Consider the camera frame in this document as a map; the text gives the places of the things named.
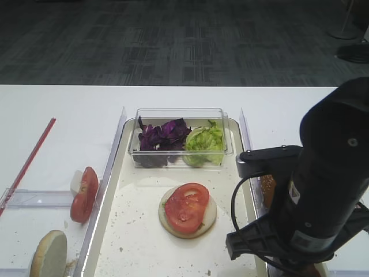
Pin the left bun half standing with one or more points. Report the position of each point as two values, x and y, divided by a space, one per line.
49 258

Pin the white cheese slice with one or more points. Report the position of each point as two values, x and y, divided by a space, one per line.
323 270
76 182

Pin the bottom bun slice on tray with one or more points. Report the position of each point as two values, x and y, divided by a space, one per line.
207 222

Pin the purple cabbage leaves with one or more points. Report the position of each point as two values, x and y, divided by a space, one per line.
168 137

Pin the clear plastic salad container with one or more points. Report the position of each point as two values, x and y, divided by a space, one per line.
193 117

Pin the white cheese slice left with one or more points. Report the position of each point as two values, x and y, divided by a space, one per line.
76 182

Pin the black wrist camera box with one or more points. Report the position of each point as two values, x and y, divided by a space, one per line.
269 161

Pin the tomato slice on bun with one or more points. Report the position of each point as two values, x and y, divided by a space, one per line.
185 208

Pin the left red tape strip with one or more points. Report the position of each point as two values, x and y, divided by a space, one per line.
27 163

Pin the left clear acrylic divider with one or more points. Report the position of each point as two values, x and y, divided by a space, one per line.
90 251

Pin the left standing tomato slice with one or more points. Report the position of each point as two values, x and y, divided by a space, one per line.
83 202

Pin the sesame bun top right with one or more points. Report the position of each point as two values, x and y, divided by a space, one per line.
268 185

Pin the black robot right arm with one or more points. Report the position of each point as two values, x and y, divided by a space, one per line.
316 206

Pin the dark shoe in background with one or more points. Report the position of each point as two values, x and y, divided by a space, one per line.
357 53

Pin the cream plastic serving tray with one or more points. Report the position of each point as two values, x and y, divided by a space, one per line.
136 244

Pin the green lettuce leaves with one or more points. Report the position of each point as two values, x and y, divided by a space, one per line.
207 145

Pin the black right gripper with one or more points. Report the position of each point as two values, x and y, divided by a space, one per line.
260 239

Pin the right clear acrylic divider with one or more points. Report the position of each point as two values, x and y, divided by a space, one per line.
256 198

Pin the white cheese slice right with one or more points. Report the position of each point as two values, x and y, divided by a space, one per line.
323 270

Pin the round meat patty slice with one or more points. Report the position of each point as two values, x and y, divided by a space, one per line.
311 271

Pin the clear acrylic divider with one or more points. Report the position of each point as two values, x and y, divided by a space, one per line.
90 251
256 198

